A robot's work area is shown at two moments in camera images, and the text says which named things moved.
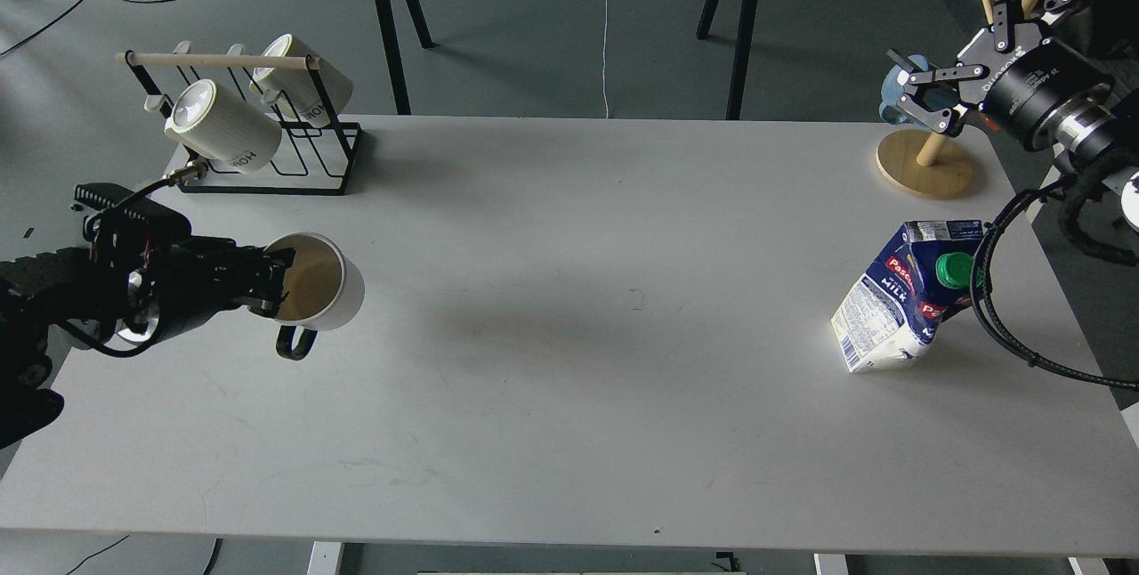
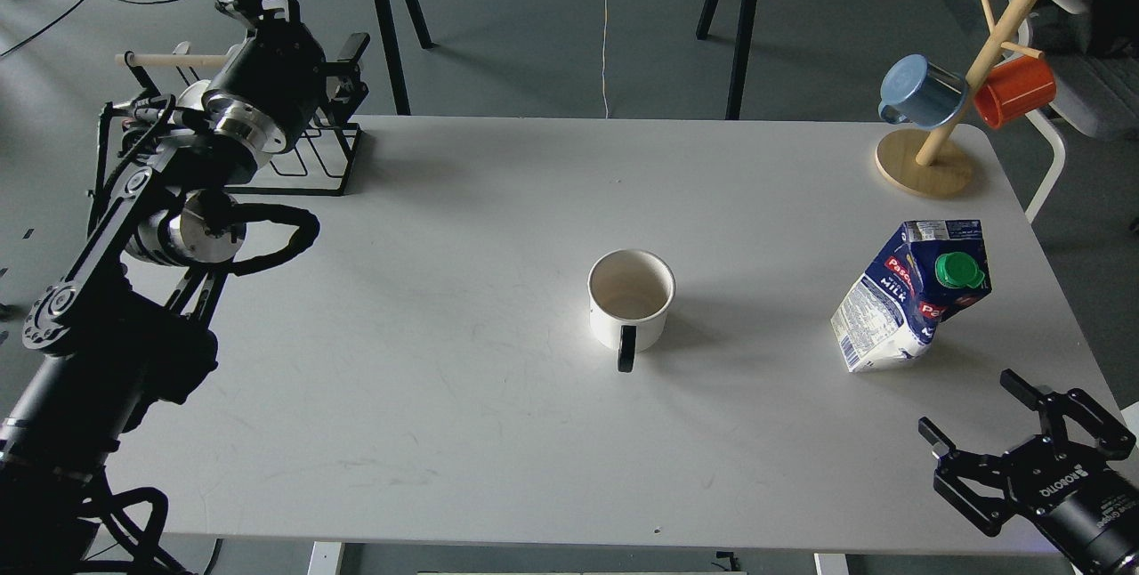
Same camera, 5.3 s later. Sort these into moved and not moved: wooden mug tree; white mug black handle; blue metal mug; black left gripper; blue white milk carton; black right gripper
Moved: white mug black handle; black left gripper; black right gripper
Not moved: wooden mug tree; blue metal mug; blue white milk carton
